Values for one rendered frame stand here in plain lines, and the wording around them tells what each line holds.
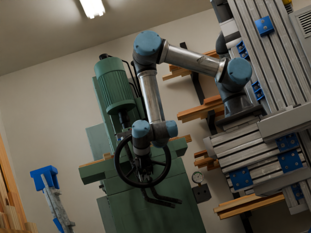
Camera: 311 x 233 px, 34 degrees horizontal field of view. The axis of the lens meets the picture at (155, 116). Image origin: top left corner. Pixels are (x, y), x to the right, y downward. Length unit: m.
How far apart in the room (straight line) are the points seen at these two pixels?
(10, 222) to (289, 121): 2.45
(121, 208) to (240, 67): 0.98
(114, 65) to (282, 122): 1.19
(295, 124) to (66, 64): 3.82
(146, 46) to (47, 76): 3.50
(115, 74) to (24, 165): 2.70
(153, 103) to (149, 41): 0.28
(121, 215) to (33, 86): 3.19
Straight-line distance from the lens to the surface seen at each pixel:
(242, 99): 2.37
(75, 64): 5.64
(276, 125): 2.19
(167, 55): 2.26
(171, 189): 2.73
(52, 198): 3.56
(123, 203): 2.71
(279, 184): 2.42
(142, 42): 2.24
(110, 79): 2.97
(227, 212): 4.65
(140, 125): 2.12
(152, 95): 2.32
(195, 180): 2.69
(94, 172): 2.74
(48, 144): 5.45
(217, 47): 3.04
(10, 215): 4.01
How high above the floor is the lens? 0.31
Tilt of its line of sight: 15 degrees up
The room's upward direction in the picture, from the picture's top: 18 degrees counter-clockwise
